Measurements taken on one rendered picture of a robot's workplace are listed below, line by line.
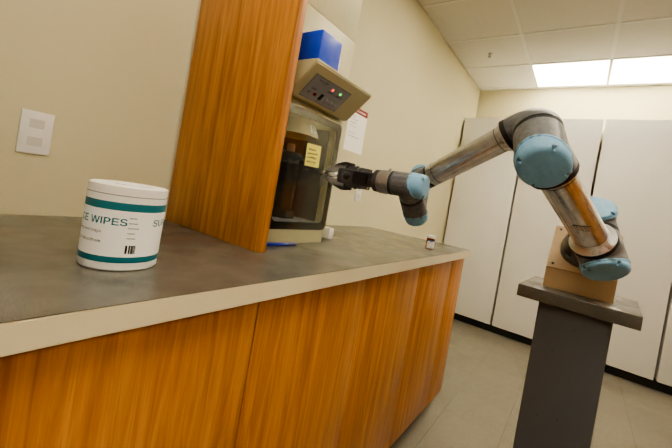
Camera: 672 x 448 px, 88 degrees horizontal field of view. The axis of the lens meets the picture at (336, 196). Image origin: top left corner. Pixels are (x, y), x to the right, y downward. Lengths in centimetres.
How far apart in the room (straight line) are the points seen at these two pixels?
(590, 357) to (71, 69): 177
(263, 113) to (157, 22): 54
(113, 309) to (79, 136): 78
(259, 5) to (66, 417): 104
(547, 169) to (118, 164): 122
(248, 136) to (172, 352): 61
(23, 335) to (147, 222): 26
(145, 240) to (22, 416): 28
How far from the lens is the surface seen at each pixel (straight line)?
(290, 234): 119
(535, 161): 92
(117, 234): 71
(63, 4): 131
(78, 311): 56
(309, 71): 107
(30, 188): 126
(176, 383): 73
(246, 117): 108
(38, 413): 64
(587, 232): 113
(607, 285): 143
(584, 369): 144
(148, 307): 60
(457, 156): 112
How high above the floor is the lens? 114
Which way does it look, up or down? 1 degrees down
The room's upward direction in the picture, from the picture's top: 10 degrees clockwise
